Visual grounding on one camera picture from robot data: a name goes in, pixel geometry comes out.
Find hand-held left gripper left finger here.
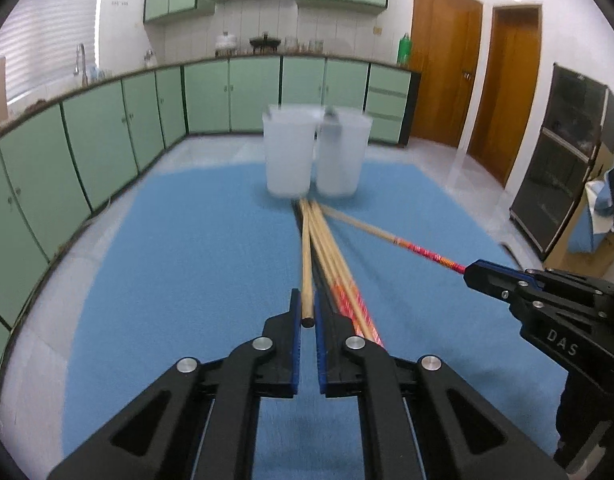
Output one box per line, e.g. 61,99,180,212
47,289,304,480

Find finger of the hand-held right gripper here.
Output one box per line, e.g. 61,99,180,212
464,266,610,320
469,259,614,297

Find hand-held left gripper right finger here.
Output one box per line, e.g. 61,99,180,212
314,292,570,480

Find plain wooden chopstick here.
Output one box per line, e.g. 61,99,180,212
300,199,316,330

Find red-ended wooden chopstick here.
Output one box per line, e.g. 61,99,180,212
318,203,468,275

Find white plastic container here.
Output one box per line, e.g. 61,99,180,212
314,106,372,199
262,104,322,197

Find pile of wooden chopsticks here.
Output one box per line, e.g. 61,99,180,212
297,199,385,351

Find cardboard box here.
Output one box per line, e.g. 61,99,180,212
544,170,614,281

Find black glass cabinet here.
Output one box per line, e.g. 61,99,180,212
509,62,614,261

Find blue plastic bag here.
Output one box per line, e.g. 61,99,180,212
569,170,614,253

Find blue table mat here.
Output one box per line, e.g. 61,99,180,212
61,160,570,480

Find wooden door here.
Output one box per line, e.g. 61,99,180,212
467,4,544,188
409,0,484,148

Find green base cabinets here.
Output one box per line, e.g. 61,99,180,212
0,55,422,411

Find black wok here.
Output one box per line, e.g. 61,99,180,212
249,34,280,55

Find white cooking pot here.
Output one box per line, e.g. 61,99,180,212
214,32,240,57

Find chrome sink faucet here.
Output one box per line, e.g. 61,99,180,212
74,42,90,86

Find white window blind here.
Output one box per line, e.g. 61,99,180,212
2,0,103,106

